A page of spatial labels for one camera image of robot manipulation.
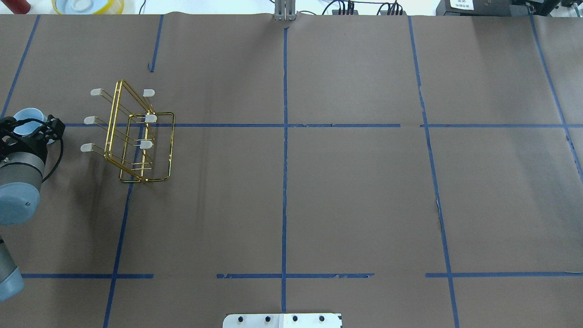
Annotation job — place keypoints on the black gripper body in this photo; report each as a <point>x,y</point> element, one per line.
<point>28,142</point>

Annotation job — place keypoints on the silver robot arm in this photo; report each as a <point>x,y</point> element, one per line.
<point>23,159</point>

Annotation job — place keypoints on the red cylinder bottle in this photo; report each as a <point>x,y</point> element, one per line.
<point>19,7</point>

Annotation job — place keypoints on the yellow bowl with blue plate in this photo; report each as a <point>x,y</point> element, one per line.
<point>88,7</point>

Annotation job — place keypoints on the black computer box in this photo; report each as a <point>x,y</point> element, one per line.
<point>497,8</point>

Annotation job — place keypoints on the gold wire cup holder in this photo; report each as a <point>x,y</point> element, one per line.
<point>139,139</point>

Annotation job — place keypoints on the aluminium frame post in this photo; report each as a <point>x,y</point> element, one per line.
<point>285,10</point>

